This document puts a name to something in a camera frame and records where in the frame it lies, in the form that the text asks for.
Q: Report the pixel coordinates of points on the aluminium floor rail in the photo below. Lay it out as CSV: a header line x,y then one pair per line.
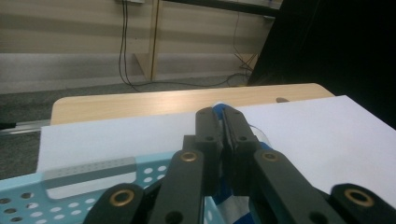
x,y
28,127

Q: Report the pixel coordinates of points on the black curtain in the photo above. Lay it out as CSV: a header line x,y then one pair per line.
x,y
327,46

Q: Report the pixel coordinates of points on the black horizontal bar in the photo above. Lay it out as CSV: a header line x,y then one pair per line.
x,y
224,4

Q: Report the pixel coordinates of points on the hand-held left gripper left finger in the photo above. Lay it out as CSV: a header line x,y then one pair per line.
x,y
208,130

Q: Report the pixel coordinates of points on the blue white striped baby romper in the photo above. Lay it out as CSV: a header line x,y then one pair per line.
x,y
230,211

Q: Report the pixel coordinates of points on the teal perforated plastic basket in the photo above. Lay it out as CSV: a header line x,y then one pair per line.
x,y
18,186

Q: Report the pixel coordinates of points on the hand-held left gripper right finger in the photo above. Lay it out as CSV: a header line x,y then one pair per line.
x,y
238,133

